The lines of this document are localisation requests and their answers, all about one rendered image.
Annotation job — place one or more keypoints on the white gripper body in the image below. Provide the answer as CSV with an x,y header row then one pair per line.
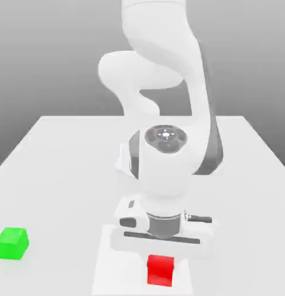
x,y
193,248

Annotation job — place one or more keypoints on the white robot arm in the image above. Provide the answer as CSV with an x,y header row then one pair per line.
x,y
165,161

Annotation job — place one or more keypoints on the small red cube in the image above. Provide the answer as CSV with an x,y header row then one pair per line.
x,y
159,270

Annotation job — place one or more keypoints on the small green cube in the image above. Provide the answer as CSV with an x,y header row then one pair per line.
x,y
11,242

